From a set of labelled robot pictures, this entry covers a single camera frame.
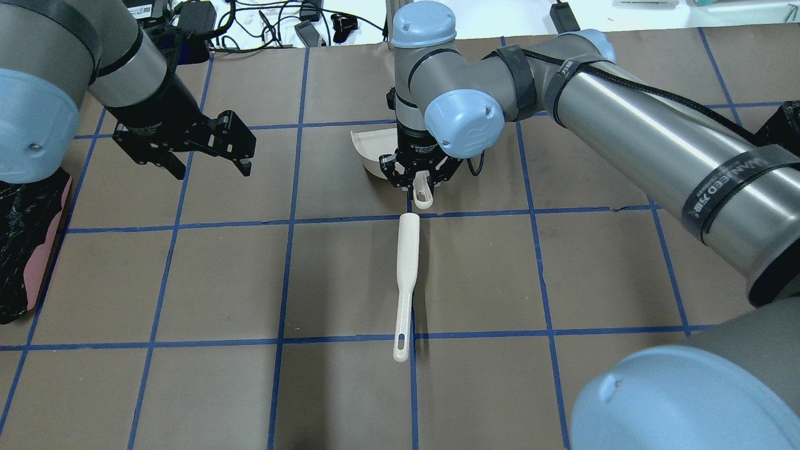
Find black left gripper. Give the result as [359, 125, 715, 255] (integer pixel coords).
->
[112, 110, 257, 181]

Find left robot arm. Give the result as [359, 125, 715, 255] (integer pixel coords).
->
[1, 1, 257, 183]

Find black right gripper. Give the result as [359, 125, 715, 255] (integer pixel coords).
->
[378, 140, 463, 190]

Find white hand brush black bristles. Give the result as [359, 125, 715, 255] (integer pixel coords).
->
[392, 212, 421, 364]

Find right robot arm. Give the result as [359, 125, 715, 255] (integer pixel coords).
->
[382, 1, 799, 449]

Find beige plastic dustpan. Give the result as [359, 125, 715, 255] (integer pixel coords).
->
[349, 128, 435, 210]

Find black power adapter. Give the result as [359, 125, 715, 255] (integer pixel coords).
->
[549, 1, 582, 34]

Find black power brick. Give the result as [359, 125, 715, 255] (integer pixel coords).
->
[172, 1, 216, 39]

